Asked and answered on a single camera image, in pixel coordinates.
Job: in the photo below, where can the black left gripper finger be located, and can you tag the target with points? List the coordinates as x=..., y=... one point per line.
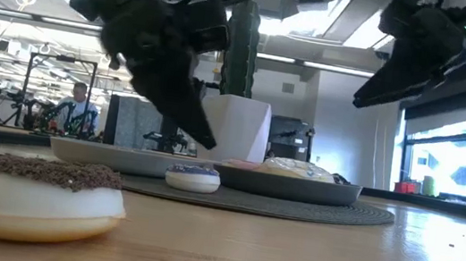
x=199, y=92
x=173, y=104

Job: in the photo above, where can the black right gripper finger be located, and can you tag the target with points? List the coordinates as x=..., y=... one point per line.
x=393, y=81

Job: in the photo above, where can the light grey plate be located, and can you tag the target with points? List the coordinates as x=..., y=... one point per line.
x=121, y=158

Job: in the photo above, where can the small purple frosted donut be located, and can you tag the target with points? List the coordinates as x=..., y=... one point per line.
x=192, y=180

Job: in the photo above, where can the dark grey plate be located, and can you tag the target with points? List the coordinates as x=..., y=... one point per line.
x=288, y=187

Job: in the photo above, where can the large chocolate sprinkle donut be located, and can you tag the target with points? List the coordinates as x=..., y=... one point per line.
x=40, y=206

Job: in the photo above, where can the small black background robot arm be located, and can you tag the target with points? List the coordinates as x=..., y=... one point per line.
x=166, y=140

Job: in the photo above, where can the grey felt divider panel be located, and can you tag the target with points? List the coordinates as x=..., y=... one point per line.
x=134, y=124

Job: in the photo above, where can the white faceted plant pot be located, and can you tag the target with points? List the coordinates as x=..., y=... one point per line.
x=240, y=127

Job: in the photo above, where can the tall green cactus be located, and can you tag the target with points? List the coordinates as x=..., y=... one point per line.
x=242, y=59

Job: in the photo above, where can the long ceiling light bar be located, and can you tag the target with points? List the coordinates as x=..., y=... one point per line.
x=336, y=67

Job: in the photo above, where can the person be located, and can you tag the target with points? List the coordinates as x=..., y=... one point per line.
x=78, y=112

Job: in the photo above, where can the black machine cabinet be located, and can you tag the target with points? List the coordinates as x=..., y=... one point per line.
x=290, y=140

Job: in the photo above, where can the red box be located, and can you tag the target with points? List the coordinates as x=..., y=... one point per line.
x=407, y=187

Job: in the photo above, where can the green bottle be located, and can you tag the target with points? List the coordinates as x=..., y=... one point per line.
x=428, y=185

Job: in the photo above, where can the small black object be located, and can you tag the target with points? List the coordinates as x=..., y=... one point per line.
x=341, y=179

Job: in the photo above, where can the round grey woven placemat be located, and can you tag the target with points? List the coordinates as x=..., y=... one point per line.
x=259, y=204

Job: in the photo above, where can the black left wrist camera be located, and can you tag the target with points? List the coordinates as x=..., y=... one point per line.
x=208, y=26

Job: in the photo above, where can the black metal frame stand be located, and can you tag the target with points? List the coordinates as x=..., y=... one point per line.
x=25, y=85

